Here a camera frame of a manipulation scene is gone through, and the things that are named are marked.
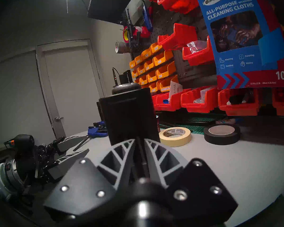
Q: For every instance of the black caulking gun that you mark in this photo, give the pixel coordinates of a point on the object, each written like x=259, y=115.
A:
x=131, y=32

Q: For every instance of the blue cleaning cloths box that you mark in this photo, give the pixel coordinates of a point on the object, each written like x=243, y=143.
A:
x=227, y=61

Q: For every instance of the grey door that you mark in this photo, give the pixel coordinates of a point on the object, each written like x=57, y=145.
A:
x=71, y=87

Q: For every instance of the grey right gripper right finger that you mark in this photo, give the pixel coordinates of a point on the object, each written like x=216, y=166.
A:
x=194, y=188

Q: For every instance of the black tape roll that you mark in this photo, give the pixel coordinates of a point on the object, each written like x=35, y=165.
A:
x=210, y=140

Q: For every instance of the red yellow tape roll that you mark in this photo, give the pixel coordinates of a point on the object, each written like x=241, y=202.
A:
x=125, y=35

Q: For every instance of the grey duct tape roll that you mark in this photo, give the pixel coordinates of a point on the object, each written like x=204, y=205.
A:
x=122, y=47

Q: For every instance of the blue bar clamp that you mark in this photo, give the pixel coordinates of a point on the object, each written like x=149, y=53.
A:
x=97, y=132

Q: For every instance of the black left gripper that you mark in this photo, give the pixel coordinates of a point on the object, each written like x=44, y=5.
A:
x=43, y=162

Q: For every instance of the white paper packet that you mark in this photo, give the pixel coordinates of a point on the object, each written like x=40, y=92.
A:
x=175, y=91

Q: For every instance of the black tool stand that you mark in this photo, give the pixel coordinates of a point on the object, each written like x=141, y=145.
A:
x=125, y=77

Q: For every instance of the black grey overhead shelf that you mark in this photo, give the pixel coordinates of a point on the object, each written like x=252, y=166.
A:
x=108, y=6

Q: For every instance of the black white small tool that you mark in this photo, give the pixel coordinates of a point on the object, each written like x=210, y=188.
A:
x=236, y=100

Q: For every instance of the beige masking tape roll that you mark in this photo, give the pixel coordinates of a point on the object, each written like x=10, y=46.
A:
x=179, y=141

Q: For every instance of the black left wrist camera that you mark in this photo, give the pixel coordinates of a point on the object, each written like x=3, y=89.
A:
x=24, y=143

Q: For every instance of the black pegboard wall panel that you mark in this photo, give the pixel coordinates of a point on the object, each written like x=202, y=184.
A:
x=164, y=18

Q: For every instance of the black electric screwdriver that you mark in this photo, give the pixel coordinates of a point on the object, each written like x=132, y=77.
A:
x=130, y=115

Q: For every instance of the red white tape roll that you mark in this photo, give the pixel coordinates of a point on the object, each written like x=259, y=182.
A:
x=144, y=32

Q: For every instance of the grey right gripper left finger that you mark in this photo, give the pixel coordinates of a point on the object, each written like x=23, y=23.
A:
x=90, y=188

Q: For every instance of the clear plastic parts bag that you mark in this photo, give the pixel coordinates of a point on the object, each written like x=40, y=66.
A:
x=197, y=46
x=204, y=95

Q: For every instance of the orange plastic parts bin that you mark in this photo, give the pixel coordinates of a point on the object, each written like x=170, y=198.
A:
x=152, y=78
x=132, y=65
x=144, y=81
x=155, y=49
x=165, y=74
x=138, y=61
x=135, y=74
x=165, y=88
x=146, y=55
x=149, y=67
x=141, y=71
x=136, y=81
x=162, y=61
x=155, y=89

